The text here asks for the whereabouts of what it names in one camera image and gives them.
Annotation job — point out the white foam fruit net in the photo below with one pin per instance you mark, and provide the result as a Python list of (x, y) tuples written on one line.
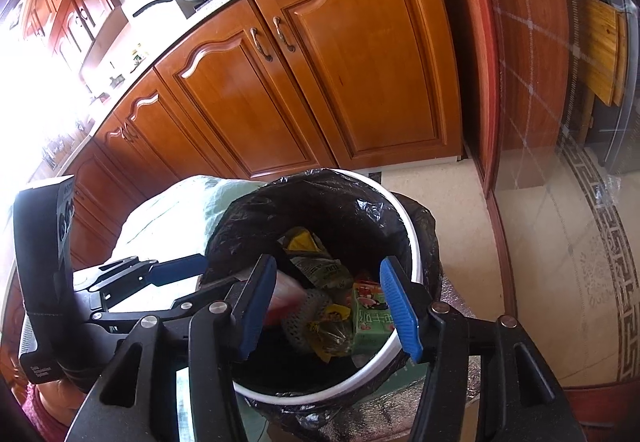
[(305, 312)]

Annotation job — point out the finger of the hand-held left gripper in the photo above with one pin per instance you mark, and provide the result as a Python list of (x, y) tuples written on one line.
[(175, 268), (165, 311)]

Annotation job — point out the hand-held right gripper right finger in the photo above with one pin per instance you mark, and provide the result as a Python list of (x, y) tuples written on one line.
[(400, 312)]

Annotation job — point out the white bin with black bag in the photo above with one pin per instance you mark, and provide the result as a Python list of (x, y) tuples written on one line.
[(300, 202)]

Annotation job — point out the white round trash bin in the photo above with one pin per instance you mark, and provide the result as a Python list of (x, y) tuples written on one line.
[(305, 394)]

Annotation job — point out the folded light wooden table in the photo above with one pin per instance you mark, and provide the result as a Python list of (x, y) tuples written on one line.
[(602, 47)]

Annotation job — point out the wooden kitchen base cabinet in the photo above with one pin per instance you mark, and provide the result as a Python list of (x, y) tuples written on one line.
[(300, 97)]

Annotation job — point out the light blue floral cloth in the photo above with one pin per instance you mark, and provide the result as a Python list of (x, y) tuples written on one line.
[(165, 222)]

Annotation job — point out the person's left hand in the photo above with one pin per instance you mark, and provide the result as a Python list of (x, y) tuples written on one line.
[(65, 397)]

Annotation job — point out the green drink carton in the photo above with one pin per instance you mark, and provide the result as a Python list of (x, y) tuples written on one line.
[(370, 324)]

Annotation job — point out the yellow snack wrapper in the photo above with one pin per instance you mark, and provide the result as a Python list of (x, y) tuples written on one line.
[(300, 239)]

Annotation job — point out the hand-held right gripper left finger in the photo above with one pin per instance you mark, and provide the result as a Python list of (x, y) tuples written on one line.
[(257, 312)]

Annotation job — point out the pink white packet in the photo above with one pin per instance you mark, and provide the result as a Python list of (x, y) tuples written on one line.
[(286, 297)]

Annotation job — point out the arched wooden cabinet door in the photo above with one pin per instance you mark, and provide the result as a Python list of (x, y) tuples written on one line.
[(170, 147), (240, 107), (370, 57)]

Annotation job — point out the crumpled yellow clear wrapper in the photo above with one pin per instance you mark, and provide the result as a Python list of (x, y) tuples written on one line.
[(330, 332)]

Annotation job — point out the olive printed snack packet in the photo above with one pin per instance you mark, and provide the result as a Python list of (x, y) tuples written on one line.
[(320, 272)]

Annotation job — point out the red wooden door frame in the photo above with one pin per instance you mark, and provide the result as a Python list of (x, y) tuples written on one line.
[(480, 72)]

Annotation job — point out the person's left forearm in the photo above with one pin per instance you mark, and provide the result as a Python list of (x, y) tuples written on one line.
[(42, 422)]

